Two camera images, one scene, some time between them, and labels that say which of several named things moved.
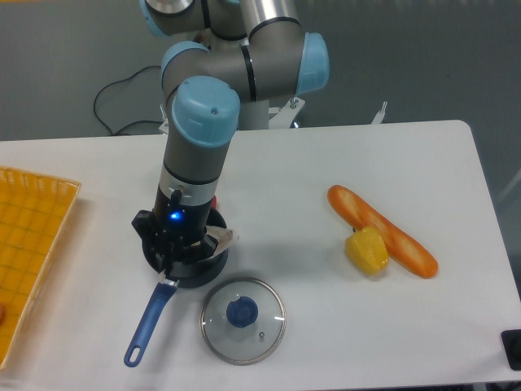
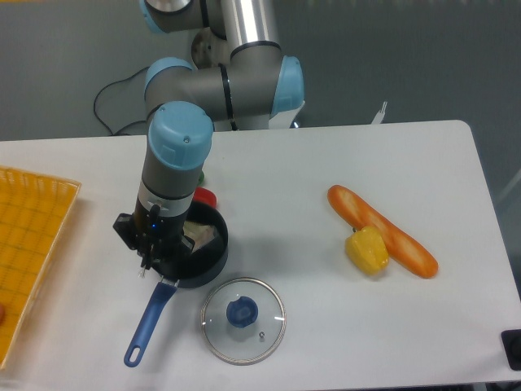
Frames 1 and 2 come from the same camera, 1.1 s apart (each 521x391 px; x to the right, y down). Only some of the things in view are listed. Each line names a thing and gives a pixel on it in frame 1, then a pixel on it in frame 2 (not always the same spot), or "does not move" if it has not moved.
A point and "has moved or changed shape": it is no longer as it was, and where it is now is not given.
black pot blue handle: [172, 274] does not move
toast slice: [225, 237] has moved or changed shape
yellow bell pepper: [366, 250] does not move
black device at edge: [511, 342] does not move
